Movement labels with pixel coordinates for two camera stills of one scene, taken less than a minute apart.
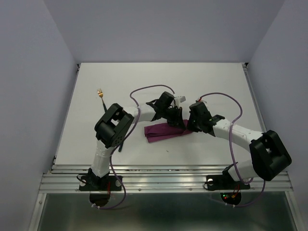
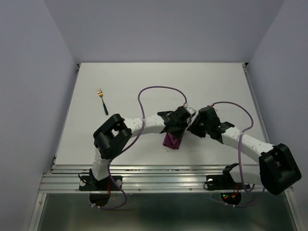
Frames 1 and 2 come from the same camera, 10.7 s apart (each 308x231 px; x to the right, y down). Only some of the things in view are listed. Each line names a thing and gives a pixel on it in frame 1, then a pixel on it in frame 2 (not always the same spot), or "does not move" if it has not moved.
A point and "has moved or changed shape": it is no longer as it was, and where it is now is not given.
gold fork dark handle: (100, 94) does not move
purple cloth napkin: (159, 132) has moved or changed shape
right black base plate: (224, 182) does not move
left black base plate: (91, 183) does not move
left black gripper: (177, 121) to (179, 134)
